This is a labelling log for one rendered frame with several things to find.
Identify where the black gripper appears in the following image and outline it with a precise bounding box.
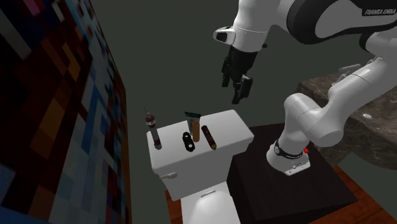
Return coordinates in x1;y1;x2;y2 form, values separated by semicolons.
221;45;259;105

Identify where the grey tube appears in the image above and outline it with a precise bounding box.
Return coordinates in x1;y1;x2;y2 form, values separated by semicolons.
184;111;202;136

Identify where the black and red marker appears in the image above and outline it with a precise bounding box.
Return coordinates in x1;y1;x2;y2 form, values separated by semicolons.
200;124;218;151

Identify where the orange-brown cylinder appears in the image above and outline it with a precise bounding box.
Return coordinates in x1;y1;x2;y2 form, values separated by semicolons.
192;120;201;143

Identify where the black cylinder with white dots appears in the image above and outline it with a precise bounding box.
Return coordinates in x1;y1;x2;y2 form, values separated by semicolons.
181;131;196;153

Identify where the white toilet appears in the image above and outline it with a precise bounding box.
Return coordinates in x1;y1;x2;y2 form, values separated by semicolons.
146;109;255;224

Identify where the dark robot stand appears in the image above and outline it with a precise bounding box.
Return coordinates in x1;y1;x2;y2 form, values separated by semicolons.
226;123;359;224

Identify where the brown marble vanity counter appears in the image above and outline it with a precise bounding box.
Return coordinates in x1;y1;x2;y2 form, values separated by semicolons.
293;55;397;171

